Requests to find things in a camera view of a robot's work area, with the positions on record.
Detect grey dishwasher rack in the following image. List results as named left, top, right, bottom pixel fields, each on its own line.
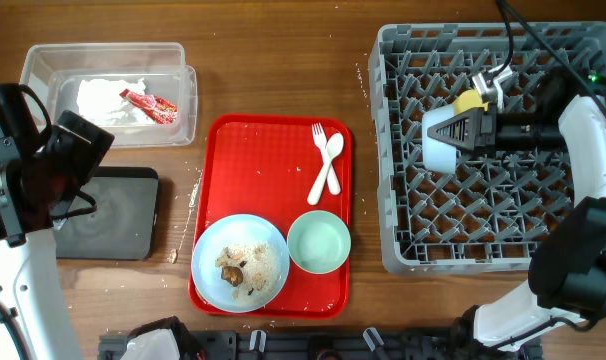
left=368, top=22, right=606, bottom=274

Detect white tissue in bin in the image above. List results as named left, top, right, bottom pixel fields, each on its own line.
left=76, top=78, right=154, bottom=127

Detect yellow plastic cup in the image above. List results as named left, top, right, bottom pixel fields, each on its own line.
left=453, top=89, right=488, bottom=115

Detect white plastic spoon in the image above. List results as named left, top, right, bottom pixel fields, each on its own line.
left=307, top=133, right=344, bottom=205

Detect clear plastic waste bin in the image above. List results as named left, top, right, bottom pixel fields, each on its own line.
left=20, top=42, right=198, bottom=148

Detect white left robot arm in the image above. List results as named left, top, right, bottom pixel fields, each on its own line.
left=0, top=84, right=114, bottom=359

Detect light blue dinner plate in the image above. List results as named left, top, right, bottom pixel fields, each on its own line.
left=191, top=214, right=290, bottom=313

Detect black waste tray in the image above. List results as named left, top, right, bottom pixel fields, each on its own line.
left=54, top=167, right=159, bottom=260

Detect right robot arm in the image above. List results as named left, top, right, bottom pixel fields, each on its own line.
left=421, top=67, right=606, bottom=352

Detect red plastic tray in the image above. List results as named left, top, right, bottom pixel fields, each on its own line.
left=194, top=114, right=352, bottom=320

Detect light green bowl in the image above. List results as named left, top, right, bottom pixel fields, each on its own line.
left=286, top=210, right=352, bottom=275

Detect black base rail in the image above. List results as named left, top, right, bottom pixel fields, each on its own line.
left=97, top=327, right=543, bottom=360

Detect food scraps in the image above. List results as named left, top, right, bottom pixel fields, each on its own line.
left=215, top=243, right=279, bottom=304

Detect red snack wrapper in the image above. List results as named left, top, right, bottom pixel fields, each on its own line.
left=119, top=89, right=178, bottom=125

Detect white plastic fork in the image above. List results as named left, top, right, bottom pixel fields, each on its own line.
left=308, top=123, right=344, bottom=204

